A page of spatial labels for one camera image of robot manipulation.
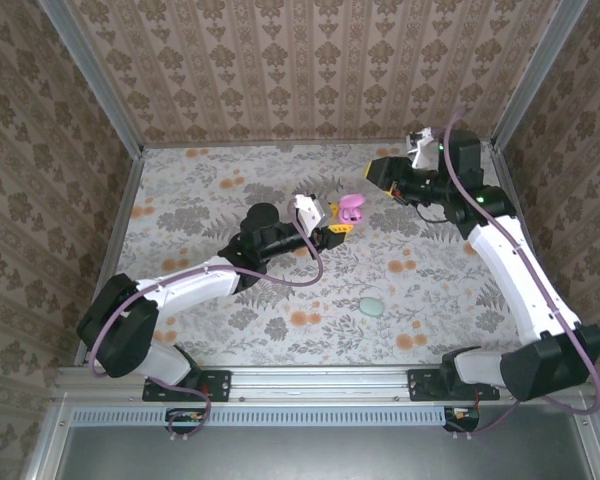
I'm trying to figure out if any pink earbud charging case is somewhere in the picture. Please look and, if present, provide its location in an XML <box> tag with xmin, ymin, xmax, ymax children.
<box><xmin>335</xmin><ymin>193</ymin><xmax>366</xmax><ymax>224</ymax></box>

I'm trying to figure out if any floral printed table cover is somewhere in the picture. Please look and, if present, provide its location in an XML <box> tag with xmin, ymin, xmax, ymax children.
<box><xmin>104</xmin><ymin>142</ymin><xmax>556</xmax><ymax>366</ymax></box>

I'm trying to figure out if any black connector box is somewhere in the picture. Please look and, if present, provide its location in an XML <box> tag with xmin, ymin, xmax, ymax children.
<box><xmin>165</xmin><ymin>407</ymin><xmax>207</xmax><ymax>435</ymax></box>
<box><xmin>443</xmin><ymin>405</ymin><xmax>481</xmax><ymax>434</ymax></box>

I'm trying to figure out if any grey metal panel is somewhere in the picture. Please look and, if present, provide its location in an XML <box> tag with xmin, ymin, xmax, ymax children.
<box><xmin>59</xmin><ymin>404</ymin><xmax>599</xmax><ymax>480</ymax></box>

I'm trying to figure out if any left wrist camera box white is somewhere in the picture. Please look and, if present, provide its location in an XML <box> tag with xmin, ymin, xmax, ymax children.
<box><xmin>293</xmin><ymin>193</ymin><xmax>332</xmax><ymax>232</ymax></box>

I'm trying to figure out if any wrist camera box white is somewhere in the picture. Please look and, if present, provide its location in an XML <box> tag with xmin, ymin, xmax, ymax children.
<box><xmin>405</xmin><ymin>127</ymin><xmax>440</xmax><ymax>170</ymax></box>
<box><xmin>293</xmin><ymin>193</ymin><xmax>332</xmax><ymax>232</ymax></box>

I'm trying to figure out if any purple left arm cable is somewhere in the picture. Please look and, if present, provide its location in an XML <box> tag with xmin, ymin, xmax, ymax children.
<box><xmin>88</xmin><ymin>199</ymin><xmax>326</xmax><ymax>442</ymax></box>

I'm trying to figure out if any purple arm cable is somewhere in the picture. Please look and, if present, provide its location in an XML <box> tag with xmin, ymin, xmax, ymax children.
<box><xmin>88</xmin><ymin>199</ymin><xmax>326</xmax><ymax>442</ymax></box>
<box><xmin>442</xmin><ymin>109</ymin><xmax>600</xmax><ymax>440</ymax></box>

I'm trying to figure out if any aluminium table side rail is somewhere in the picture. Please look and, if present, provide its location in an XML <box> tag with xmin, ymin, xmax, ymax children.
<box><xmin>489</xmin><ymin>146</ymin><xmax>572</xmax><ymax>362</ymax></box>
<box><xmin>73</xmin><ymin>148</ymin><xmax>147</xmax><ymax>366</ymax></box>

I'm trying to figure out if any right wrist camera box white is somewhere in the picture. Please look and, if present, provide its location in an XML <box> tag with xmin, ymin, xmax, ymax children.
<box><xmin>405</xmin><ymin>127</ymin><xmax>440</xmax><ymax>170</ymax></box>

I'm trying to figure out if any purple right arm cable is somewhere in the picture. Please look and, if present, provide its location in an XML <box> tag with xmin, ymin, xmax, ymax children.
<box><xmin>442</xmin><ymin>109</ymin><xmax>600</xmax><ymax>440</ymax></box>

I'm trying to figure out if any aluminium corner post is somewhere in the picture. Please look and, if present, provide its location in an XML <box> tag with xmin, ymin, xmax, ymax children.
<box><xmin>37</xmin><ymin>0</ymin><xmax>147</xmax><ymax>159</ymax></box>
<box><xmin>489</xmin><ymin>0</ymin><xmax>590</xmax><ymax>151</ymax></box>

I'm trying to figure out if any aluminium mounting rail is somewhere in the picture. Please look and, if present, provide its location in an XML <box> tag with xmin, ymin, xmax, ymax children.
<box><xmin>53</xmin><ymin>363</ymin><xmax>592</xmax><ymax>404</ymax></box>

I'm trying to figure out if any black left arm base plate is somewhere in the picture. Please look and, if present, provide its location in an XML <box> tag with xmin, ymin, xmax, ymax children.
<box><xmin>142</xmin><ymin>369</ymin><xmax>231</xmax><ymax>403</ymax></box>

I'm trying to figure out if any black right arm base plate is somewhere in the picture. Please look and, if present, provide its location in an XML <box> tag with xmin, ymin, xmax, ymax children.
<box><xmin>408</xmin><ymin>368</ymin><xmax>500</xmax><ymax>403</ymax></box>

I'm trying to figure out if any slotted pale blue cable duct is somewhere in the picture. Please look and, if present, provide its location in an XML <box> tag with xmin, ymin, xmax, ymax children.
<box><xmin>71</xmin><ymin>405</ymin><xmax>455</xmax><ymax>428</ymax></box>

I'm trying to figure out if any aluminium frame bar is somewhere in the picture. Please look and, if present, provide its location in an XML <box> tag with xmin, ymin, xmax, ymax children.
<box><xmin>22</xmin><ymin>399</ymin><xmax>74</xmax><ymax>480</ymax></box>
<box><xmin>572</xmin><ymin>399</ymin><xmax>600</xmax><ymax>480</ymax></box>

